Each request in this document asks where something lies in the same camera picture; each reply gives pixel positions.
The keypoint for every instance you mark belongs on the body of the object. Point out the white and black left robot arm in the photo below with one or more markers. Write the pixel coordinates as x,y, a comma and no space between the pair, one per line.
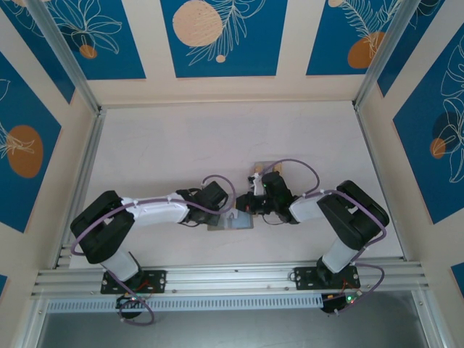
156,210

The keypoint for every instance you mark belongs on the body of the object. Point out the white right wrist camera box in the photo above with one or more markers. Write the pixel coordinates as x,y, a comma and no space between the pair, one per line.
256,186

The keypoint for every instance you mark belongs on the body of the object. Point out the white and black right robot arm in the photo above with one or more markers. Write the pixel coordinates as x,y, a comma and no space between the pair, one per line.
348,214

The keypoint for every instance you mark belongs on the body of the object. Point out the grey metal sheet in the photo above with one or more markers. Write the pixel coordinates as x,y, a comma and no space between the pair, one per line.
232,331

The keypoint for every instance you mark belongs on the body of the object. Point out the aluminium frame post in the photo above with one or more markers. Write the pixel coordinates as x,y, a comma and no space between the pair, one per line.
386,54
67,54

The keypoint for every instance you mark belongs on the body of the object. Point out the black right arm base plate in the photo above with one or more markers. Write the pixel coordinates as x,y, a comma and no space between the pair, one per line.
304,279

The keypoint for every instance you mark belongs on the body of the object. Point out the clear acrylic card stand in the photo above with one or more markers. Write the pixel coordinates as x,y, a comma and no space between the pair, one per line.
264,164

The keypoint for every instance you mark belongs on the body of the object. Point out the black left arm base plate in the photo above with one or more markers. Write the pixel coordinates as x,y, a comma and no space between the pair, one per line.
156,281

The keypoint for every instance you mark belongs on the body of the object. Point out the plastic credit card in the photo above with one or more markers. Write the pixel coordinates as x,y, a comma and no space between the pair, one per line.
278,167
258,169
243,223

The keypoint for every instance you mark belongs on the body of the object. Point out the grey leather card holder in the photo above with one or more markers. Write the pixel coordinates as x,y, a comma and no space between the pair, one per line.
221,227

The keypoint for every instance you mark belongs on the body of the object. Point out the aluminium mounting rail beam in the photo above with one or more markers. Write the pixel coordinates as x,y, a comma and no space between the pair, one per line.
232,277

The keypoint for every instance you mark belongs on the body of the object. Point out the aluminium table side rail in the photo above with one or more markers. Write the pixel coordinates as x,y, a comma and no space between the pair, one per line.
365,137
93,145

